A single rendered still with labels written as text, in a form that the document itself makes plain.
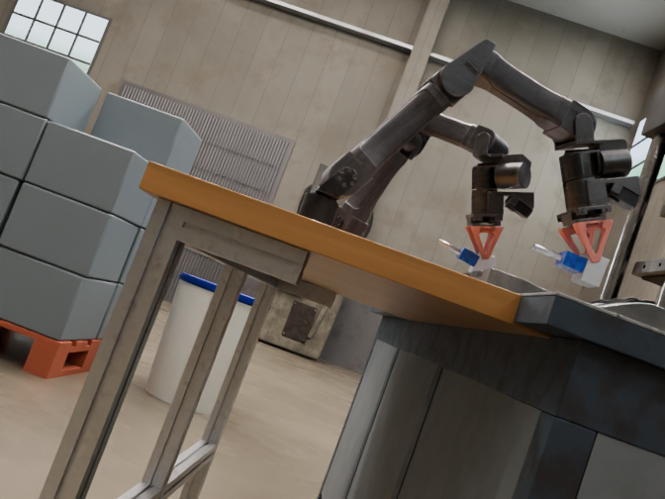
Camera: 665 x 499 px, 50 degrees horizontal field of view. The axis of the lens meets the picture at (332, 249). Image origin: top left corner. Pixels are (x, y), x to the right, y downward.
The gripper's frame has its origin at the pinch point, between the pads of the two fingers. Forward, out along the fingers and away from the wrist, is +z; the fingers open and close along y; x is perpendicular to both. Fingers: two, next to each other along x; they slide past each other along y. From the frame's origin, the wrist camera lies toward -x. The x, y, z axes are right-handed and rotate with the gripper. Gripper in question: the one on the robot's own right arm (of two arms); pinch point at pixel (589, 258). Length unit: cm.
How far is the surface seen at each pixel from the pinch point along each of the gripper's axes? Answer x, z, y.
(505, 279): 13.1, 1.9, 10.4
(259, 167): 96, -243, 1042
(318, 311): 29, 4, 916
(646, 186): -84, -29, 137
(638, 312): -12.7, 11.3, 10.4
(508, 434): 29, 22, -36
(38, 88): 163, -112, 196
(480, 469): 32, 28, -30
